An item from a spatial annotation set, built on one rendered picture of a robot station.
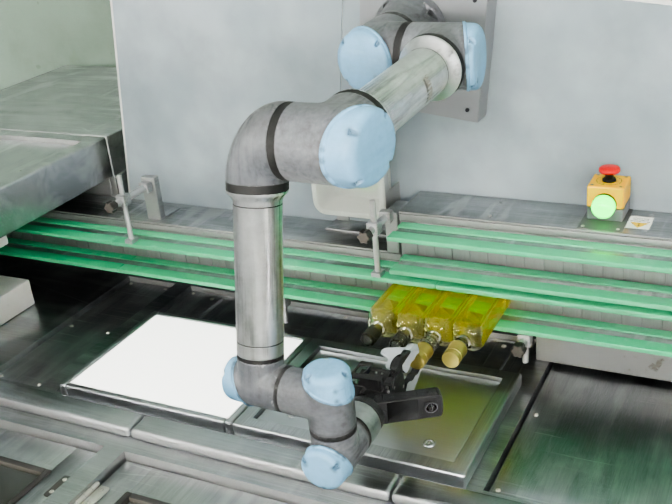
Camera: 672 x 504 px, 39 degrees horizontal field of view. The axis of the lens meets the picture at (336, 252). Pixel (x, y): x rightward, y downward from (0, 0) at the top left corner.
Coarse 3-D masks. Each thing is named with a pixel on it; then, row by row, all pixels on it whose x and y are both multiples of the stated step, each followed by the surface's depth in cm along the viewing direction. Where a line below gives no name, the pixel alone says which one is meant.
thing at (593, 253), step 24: (408, 240) 187; (432, 240) 185; (456, 240) 184; (480, 240) 184; (504, 240) 183; (528, 240) 181; (552, 240) 180; (576, 240) 179; (600, 264) 170; (624, 264) 168; (648, 264) 167
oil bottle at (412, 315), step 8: (424, 288) 190; (416, 296) 188; (424, 296) 187; (432, 296) 187; (440, 296) 188; (408, 304) 185; (416, 304) 185; (424, 304) 184; (432, 304) 184; (400, 312) 182; (408, 312) 182; (416, 312) 182; (424, 312) 182; (400, 320) 180; (408, 320) 180; (416, 320) 180; (408, 328) 179; (416, 328) 179; (416, 336) 180
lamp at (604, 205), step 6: (594, 198) 180; (600, 198) 178; (606, 198) 177; (612, 198) 178; (594, 204) 178; (600, 204) 177; (606, 204) 177; (612, 204) 177; (594, 210) 178; (600, 210) 178; (606, 210) 177; (612, 210) 177; (600, 216) 178; (606, 216) 178
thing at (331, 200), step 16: (320, 192) 208; (336, 192) 213; (352, 192) 211; (368, 192) 209; (384, 192) 200; (320, 208) 208; (336, 208) 208; (352, 208) 207; (368, 208) 206; (384, 208) 201
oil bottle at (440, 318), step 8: (448, 296) 186; (456, 296) 186; (464, 296) 185; (440, 304) 183; (448, 304) 183; (456, 304) 183; (464, 304) 183; (432, 312) 181; (440, 312) 180; (448, 312) 180; (456, 312) 180; (424, 320) 179; (432, 320) 178; (440, 320) 178; (448, 320) 178; (424, 328) 178; (432, 328) 177; (440, 328) 177; (448, 328) 177; (448, 336) 178; (440, 344) 178; (448, 344) 178
